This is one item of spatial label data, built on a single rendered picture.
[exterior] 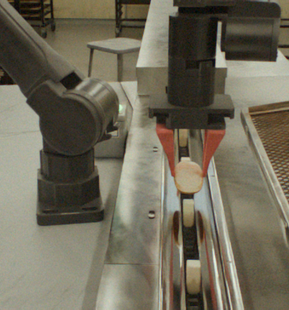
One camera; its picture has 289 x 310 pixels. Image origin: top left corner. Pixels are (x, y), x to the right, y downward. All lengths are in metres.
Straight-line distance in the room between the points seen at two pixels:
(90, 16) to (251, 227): 7.15
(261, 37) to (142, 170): 0.26
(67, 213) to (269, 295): 0.27
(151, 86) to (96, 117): 0.49
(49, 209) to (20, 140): 0.33
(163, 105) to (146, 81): 0.48
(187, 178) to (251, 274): 0.14
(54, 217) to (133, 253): 0.18
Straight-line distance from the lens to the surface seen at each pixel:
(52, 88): 0.73
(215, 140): 0.73
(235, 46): 0.69
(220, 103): 0.73
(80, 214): 0.78
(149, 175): 0.81
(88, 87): 0.77
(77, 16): 7.87
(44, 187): 0.80
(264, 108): 1.00
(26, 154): 1.02
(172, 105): 0.72
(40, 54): 0.76
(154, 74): 1.20
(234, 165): 0.97
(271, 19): 0.69
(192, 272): 0.60
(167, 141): 0.72
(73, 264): 0.69
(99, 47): 3.90
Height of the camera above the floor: 1.18
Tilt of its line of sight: 20 degrees down
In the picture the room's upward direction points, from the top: straight up
